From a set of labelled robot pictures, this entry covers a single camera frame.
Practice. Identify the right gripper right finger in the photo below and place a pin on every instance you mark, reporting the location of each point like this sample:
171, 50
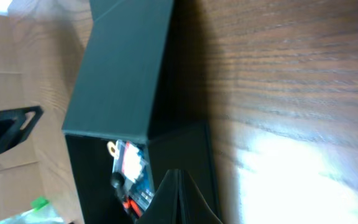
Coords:
192, 205

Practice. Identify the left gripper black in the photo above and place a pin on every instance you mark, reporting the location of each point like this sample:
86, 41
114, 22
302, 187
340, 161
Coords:
31, 116

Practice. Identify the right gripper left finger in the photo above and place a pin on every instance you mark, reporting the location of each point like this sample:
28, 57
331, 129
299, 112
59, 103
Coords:
164, 205

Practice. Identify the red handled cutting pliers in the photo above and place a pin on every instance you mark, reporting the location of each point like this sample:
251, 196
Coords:
132, 208

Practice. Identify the precision screwdriver set case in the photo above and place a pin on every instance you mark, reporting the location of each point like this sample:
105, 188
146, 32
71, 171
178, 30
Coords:
133, 165

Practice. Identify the black yellow screwdriver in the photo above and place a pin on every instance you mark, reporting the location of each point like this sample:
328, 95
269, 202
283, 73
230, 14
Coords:
118, 183

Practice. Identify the dark green box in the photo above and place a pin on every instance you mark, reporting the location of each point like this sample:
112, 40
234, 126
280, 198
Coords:
139, 81

